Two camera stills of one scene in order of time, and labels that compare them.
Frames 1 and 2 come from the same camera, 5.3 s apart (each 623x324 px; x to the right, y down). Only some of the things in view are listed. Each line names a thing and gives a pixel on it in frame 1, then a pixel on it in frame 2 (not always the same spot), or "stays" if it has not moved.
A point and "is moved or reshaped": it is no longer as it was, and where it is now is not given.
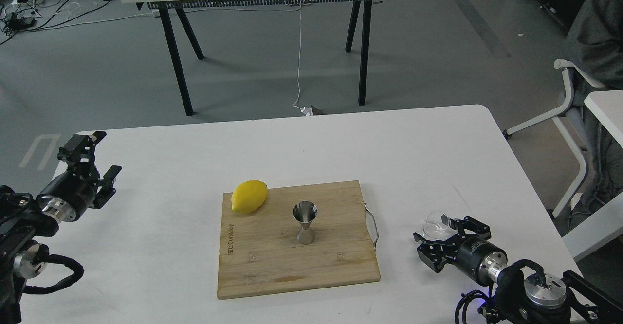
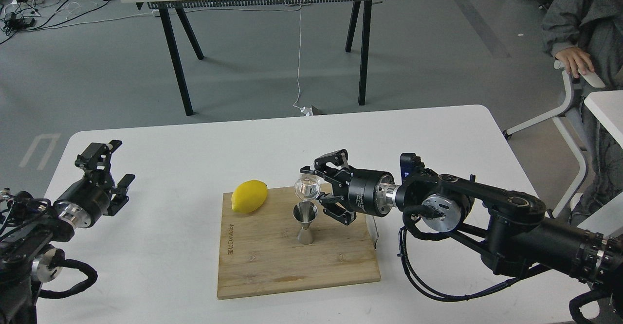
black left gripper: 67,196 to 90,198
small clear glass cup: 435,228 is moved or reshaped
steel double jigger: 305,211 stays
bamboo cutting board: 260,253 stays
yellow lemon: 248,196 stays
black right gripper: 481,259 to 367,191
